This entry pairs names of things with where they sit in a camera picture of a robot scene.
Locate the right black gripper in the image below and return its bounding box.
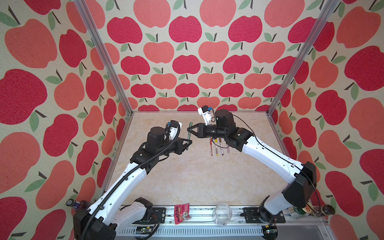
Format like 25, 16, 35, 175
185, 122, 227, 141

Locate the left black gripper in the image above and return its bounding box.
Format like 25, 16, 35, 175
156, 135, 192, 157

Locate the red gel pen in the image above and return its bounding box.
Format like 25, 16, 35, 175
210, 138, 213, 156

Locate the white pen brown end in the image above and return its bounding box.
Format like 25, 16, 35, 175
219, 138, 224, 156

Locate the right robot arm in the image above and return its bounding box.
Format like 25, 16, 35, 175
188, 106, 317, 223

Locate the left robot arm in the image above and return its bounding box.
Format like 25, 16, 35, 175
73, 121, 192, 240

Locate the pink snack packet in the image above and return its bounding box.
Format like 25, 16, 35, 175
174, 203, 192, 225

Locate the clear plastic cup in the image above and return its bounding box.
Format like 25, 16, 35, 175
214, 203, 233, 227

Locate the green drink can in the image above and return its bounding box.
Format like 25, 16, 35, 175
288, 203, 314, 219

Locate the purple bottle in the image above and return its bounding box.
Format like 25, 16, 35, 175
66, 199, 83, 211

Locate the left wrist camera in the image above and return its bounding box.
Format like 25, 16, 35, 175
166, 120, 182, 140

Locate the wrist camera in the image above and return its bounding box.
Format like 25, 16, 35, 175
198, 105, 213, 126
166, 120, 182, 140

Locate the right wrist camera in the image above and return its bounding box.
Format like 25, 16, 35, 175
198, 105, 213, 126

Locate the left black corrugated cable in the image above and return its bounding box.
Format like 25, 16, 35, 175
79, 120, 181, 240

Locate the right thin black cable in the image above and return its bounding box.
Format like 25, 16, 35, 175
211, 113, 323, 216

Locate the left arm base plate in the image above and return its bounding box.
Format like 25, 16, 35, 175
134, 207, 167, 225

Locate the aluminium front rail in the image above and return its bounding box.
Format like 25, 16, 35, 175
114, 206, 336, 240

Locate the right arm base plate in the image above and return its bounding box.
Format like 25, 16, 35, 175
240, 207, 286, 224

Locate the left aluminium corner post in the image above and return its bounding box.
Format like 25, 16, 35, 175
74, 1, 134, 117

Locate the aluminium corner post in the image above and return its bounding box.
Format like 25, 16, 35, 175
267, 0, 341, 117
74, 1, 134, 117

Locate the right aluminium corner post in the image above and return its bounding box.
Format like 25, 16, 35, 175
267, 0, 341, 117

